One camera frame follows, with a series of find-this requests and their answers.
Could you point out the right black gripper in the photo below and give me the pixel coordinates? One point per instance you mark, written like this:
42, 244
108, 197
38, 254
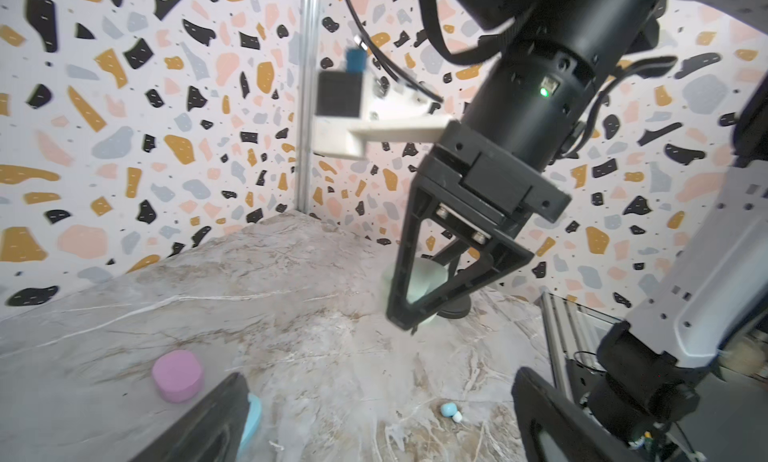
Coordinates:
483, 195

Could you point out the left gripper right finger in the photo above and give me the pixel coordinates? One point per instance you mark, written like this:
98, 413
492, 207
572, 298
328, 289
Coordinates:
553, 428

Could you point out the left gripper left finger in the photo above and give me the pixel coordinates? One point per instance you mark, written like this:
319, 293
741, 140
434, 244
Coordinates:
211, 431

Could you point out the blue charging case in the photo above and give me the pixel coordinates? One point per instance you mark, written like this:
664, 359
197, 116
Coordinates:
252, 422

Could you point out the pink charging case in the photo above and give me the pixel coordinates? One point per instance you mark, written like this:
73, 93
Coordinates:
178, 376

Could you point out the blue earbud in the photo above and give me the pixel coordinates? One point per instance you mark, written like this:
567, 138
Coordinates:
451, 411

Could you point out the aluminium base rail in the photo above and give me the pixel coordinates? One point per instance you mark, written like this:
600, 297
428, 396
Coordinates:
573, 333

